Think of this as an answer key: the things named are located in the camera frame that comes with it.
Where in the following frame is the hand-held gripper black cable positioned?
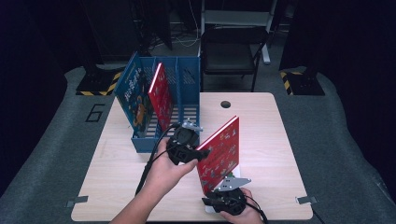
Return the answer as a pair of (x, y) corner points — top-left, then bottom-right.
(134, 122), (182, 197)
(242, 194), (269, 224)

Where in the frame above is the black folding chair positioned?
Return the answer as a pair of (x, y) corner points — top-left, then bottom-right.
(200, 26), (270, 92)

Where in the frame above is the white cable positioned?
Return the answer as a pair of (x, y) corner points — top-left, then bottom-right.
(172, 0), (201, 49)

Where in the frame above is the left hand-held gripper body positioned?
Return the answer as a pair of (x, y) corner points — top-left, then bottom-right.
(166, 120), (204, 166)

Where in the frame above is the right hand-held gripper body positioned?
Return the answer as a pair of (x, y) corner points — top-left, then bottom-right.
(206, 176), (252, 217)

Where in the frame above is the black stand base striped edge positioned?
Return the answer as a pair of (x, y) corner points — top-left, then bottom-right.
(75, 63), (122, 97)
(279, 66), (326, 96)

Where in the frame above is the blue plastic file rack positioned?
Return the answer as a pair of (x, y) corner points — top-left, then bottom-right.
(130, 55), (201, 153)

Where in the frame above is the right hand-held gripper black cable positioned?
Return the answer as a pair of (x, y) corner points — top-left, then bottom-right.
(242, 194), (269, 224)

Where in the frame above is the grey floor carpet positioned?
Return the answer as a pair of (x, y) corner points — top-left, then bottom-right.
(0, 66), (396, 224)

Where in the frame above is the person's right hand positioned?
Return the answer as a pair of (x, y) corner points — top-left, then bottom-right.
(219, 188), (264, 224)

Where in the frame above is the left hand-held gripper black cable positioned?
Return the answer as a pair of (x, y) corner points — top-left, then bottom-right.
(134, 122), (182, 197)

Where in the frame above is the blue cartoon picture book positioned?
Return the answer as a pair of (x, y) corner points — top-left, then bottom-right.
(114, 50), (157, 139)

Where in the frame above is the red picture book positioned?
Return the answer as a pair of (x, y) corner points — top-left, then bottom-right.
(148, 62), (175, 133)
(195, 115), (241, 196)

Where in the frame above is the person's left hand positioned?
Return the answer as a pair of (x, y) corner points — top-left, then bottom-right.
(146, 139), (199, 200)

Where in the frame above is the grey tape strip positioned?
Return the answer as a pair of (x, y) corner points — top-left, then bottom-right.
(294, 195), (318, 205)
(64, 195), (90, 208)

